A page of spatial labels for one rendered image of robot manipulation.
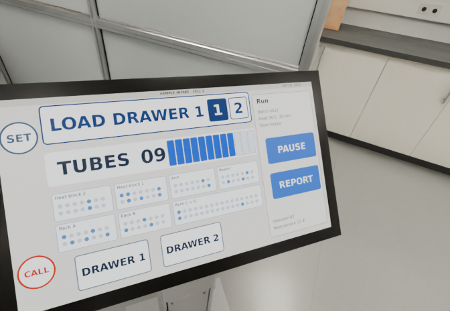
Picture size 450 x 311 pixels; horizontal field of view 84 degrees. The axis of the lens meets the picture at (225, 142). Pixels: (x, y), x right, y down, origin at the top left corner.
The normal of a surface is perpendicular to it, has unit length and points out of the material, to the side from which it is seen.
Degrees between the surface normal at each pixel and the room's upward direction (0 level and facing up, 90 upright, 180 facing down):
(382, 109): 90
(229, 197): 50
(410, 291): 0
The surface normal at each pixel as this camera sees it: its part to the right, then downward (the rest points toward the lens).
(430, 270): 0.10, -0.79
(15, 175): 0.32, -0.05
